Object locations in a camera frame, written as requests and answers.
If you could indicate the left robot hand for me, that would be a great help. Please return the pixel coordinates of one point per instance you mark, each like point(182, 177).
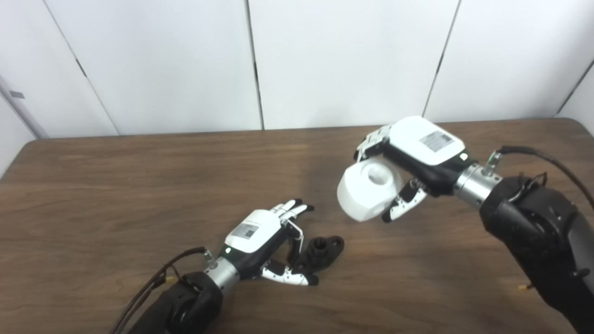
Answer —
point(253, 236)

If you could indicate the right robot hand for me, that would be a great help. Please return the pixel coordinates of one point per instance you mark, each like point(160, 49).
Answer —
point(422, 144)

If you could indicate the black flanged holder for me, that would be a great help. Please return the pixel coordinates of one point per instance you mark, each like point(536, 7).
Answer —
point(322, 250)

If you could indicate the round white cylinder piece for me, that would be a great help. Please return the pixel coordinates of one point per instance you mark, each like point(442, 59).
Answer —
point(362, 195)

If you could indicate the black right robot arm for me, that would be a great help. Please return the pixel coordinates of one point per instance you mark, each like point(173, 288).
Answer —
point(533, 232)

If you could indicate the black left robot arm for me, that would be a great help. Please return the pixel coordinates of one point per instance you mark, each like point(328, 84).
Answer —
point(190, 306)

